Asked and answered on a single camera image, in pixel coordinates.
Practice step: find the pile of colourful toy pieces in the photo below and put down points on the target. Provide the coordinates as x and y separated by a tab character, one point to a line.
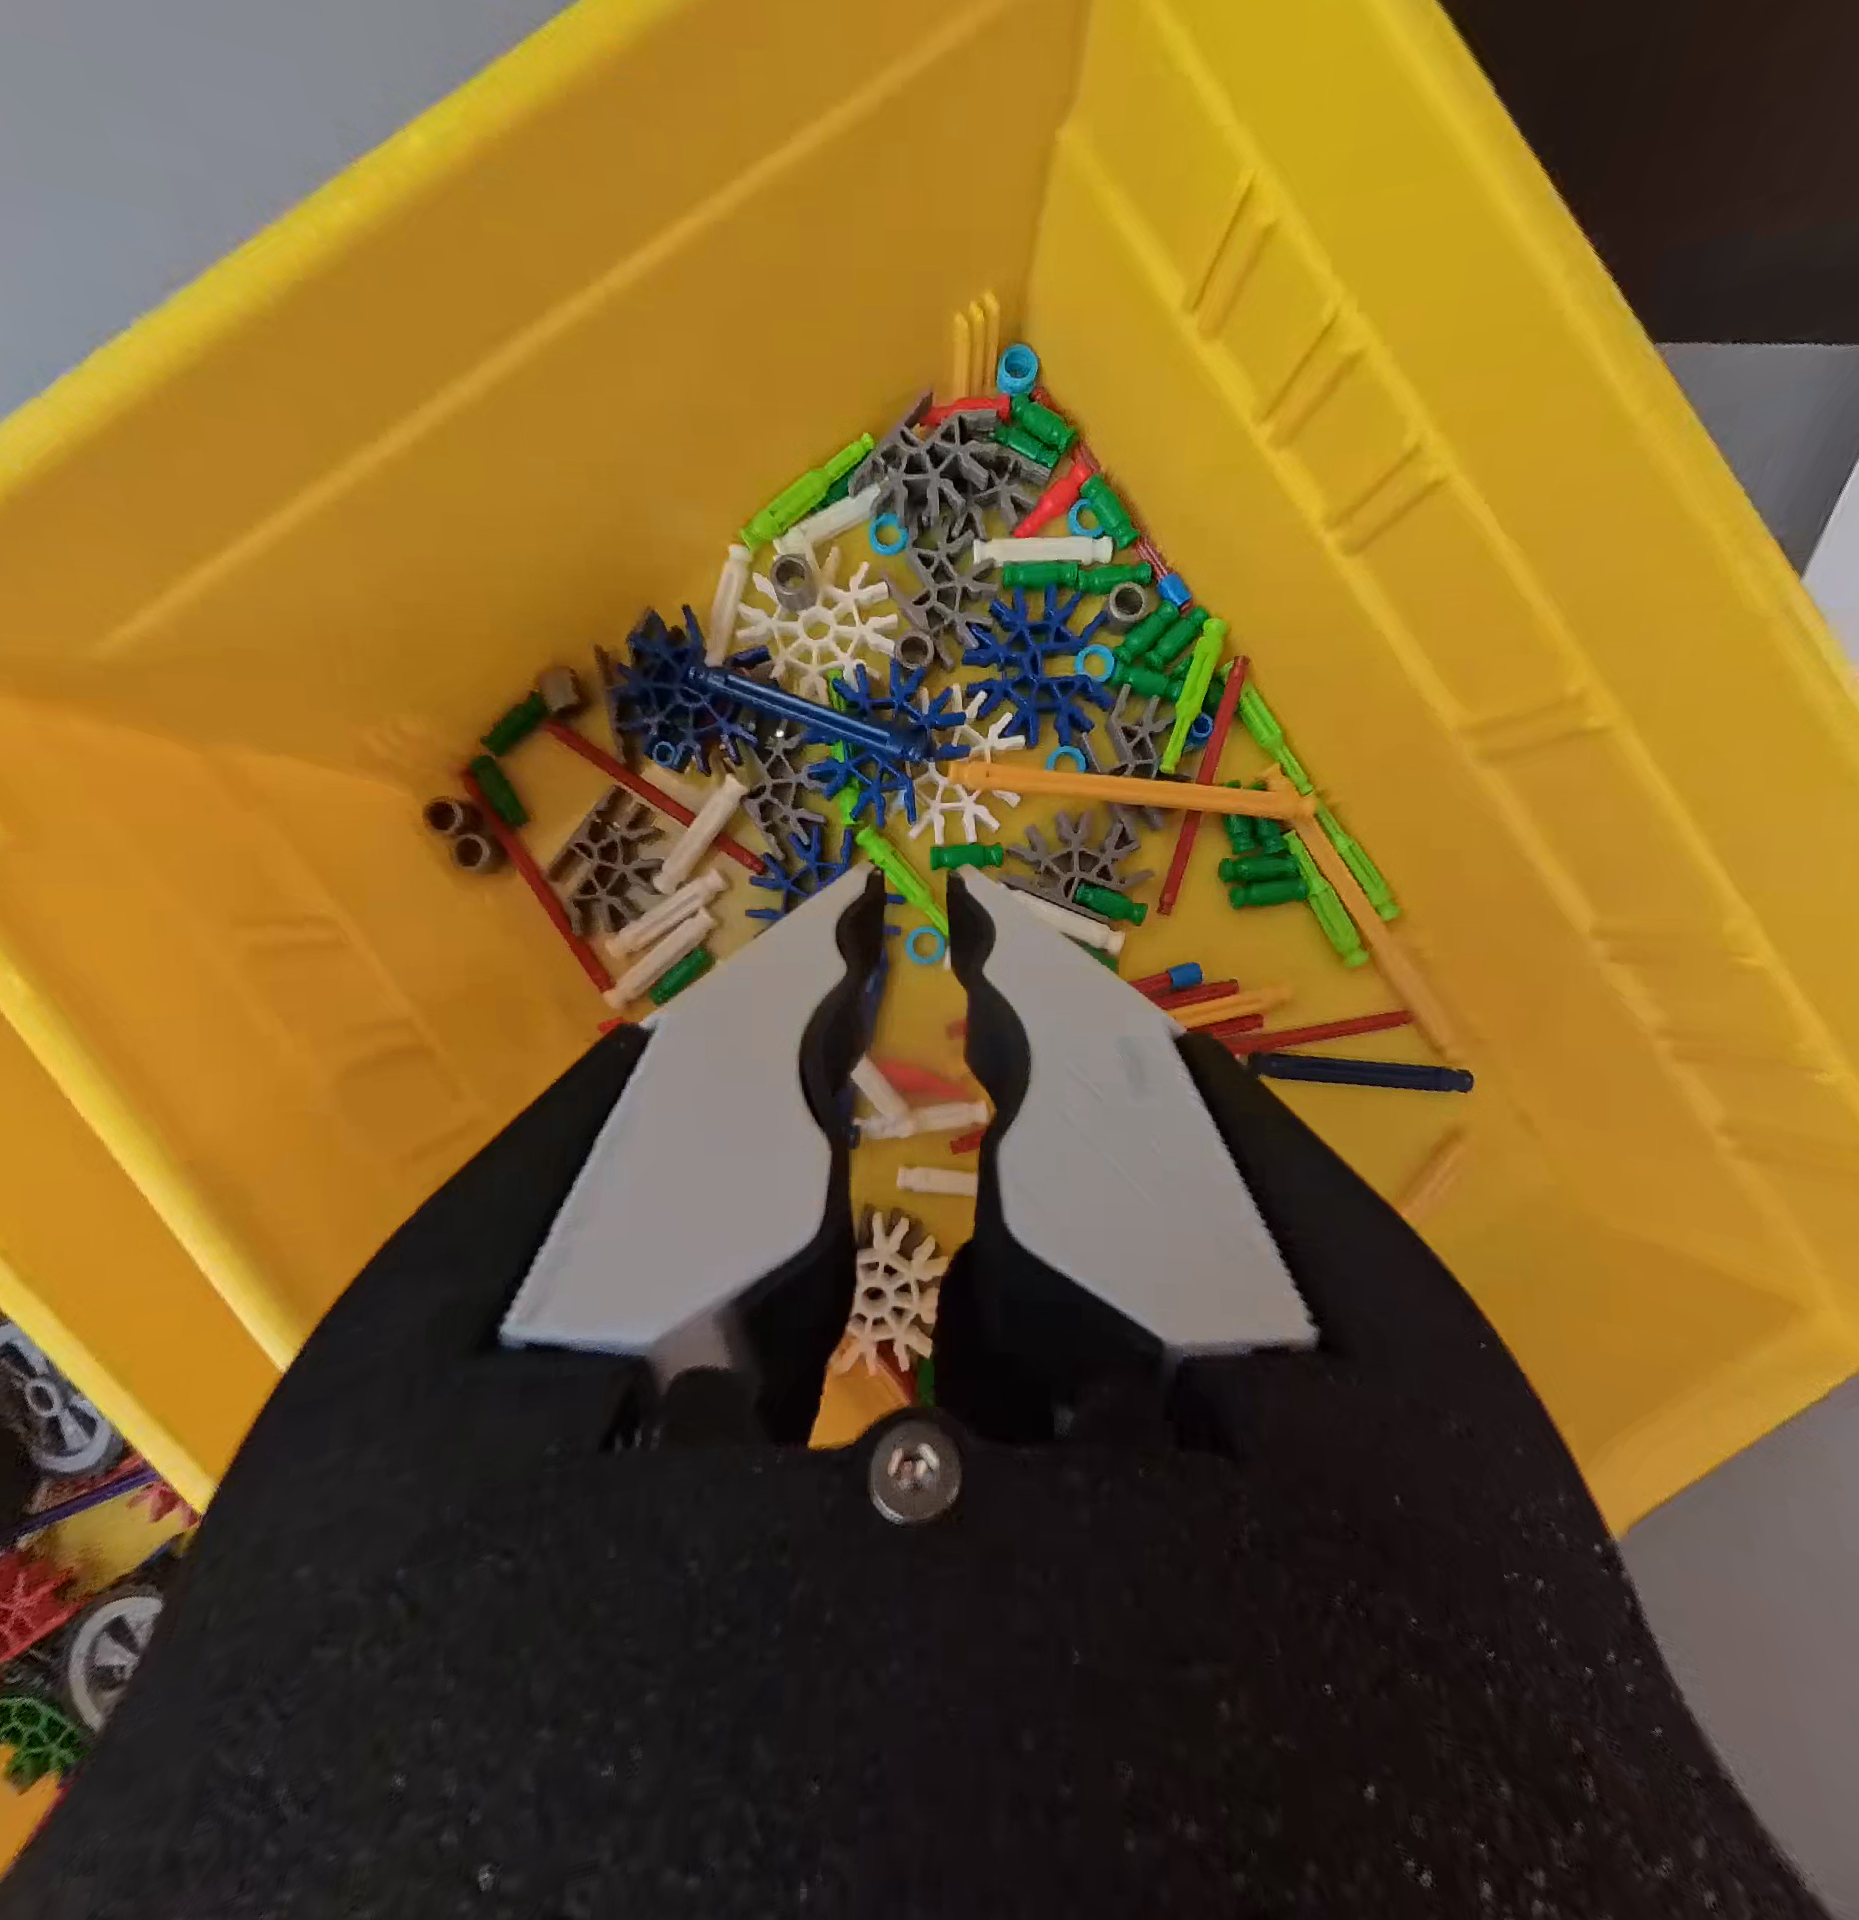
817	622

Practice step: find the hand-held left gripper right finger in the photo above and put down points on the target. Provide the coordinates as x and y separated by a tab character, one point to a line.
1139	1186

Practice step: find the yellow plastic crate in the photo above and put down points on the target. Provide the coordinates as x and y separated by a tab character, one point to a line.
419	450

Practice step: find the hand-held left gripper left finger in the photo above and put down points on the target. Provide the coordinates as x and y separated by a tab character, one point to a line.
673	1186

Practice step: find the pile of wheels and connectors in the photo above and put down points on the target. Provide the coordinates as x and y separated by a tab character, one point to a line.
37	1403

